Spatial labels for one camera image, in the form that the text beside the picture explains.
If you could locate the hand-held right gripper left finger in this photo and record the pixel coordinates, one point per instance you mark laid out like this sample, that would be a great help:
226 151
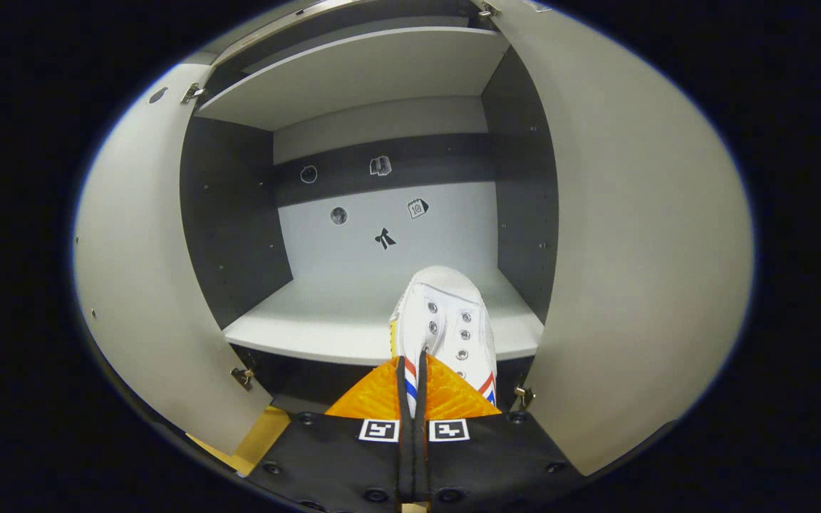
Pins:
339 456

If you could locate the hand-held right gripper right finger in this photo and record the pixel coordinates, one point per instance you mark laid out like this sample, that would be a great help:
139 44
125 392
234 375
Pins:
496 456

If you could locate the white striped shoe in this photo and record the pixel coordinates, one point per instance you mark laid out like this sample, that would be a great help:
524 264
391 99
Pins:
446 313

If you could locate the grey cabinet door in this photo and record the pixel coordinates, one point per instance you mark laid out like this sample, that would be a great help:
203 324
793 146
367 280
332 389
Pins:
631 249
140 271

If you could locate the grey shoe cabinet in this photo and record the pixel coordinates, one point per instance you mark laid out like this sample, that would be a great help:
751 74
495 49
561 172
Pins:
353 78

